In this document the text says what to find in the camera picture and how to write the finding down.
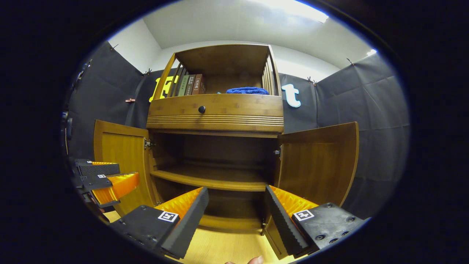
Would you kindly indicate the black backdrop cloth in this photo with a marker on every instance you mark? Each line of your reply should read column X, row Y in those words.
column 366, row 102

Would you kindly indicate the green book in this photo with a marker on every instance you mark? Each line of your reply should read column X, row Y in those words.
column 183, row 86

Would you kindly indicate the brown book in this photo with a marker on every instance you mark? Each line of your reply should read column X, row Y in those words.
column 198, row 84

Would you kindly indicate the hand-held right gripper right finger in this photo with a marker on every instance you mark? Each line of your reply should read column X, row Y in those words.
column 284, row 223

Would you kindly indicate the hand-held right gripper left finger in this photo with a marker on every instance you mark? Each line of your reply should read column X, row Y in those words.
column 188, row 223

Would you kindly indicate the small ceiling light panel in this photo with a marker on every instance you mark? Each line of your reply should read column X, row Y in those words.
column 371, row 52

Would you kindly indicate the blue folded towel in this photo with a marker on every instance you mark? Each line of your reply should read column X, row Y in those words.
column 247, row 90

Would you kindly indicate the wooden shoe cabinet door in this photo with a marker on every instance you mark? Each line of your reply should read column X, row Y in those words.
column 117, row 150
column 318, row 165

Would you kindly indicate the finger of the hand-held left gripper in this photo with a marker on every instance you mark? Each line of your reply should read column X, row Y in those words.
column 93, row 182
column 99, row 169

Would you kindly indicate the dark grey book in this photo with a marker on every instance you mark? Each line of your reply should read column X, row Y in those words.
column 190, row 85

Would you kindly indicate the wooden double-door shoe cabinet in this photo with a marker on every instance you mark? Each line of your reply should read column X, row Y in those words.
column 223, row 60

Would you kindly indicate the black round drawer knob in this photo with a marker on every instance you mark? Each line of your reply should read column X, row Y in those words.
column 202, row 109

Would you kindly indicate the metal door hinge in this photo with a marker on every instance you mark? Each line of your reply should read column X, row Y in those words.
column 149, row 143
column 278, row 152

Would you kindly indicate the wooden inner cabinet shelf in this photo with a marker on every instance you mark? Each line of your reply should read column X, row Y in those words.
column 212, row 179

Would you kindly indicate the wooden cabinet drawer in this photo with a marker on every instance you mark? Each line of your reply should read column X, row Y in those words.
column 238, row 108

